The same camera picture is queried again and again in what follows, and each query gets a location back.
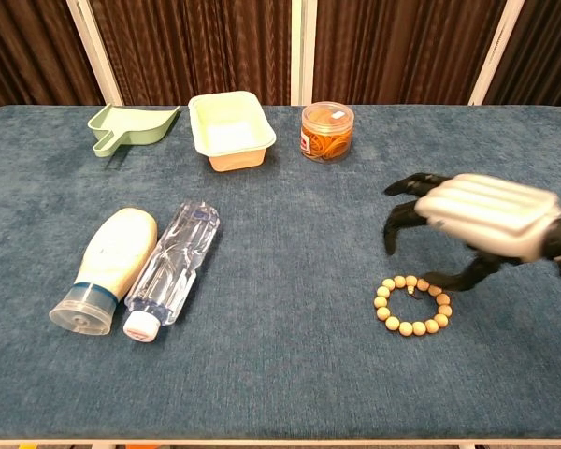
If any white screen frame post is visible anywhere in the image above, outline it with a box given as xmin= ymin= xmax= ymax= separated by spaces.
xmin=467 ymin=0 xmax=527 ymax=106
xmin=66 ymin=0 xmax=124 ymax=106
xmin=290 ymin=0 xmax=318 ymax=106

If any clear jar of rubber bands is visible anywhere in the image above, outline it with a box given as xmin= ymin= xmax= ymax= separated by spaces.
xmin=300 ymin=101 xmax=354 ymax=164

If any brown pleated curtain panel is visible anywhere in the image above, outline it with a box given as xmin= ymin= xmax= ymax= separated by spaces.
xmin=0 ymin=0 xmax=104 ymax=118
xmin=89 ymin=0 xmax=294 ymax=107
xmin=312 ymin=0 xmax=509 ymax=106
xmin=483 ymin=0 xmax=561 ymax=109

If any pale green rectangular tub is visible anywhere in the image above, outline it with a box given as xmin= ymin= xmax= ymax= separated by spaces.
xmin=188 ymin=90 xmax=278 ymax=173

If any blue table cloth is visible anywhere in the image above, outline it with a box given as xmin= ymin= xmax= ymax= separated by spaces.
xmin=0 ymin=104 xmax=561 ymax=441

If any pale green plastic dustpan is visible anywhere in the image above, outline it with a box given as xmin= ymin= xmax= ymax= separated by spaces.
xmin=87 ymin=104 xmax=181 ymax=158

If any right black-and-white robot hand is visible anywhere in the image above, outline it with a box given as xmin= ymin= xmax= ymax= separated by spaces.
xmin=383 ymin=172 xmax=561 ymax=294

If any cream squeeze bottle clear cap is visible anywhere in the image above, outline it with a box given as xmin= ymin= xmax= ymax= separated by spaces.
xmin=49 ymin=207 xmax=159 ymax=336

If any wooden bead bracelet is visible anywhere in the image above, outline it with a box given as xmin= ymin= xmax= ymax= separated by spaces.
xmin=373 ymin=274 xmax=453 ymax=336

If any clear plastic water bottle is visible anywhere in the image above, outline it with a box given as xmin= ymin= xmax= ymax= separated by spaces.
xmin=122 ymin=200 xmax=222 ymax=343

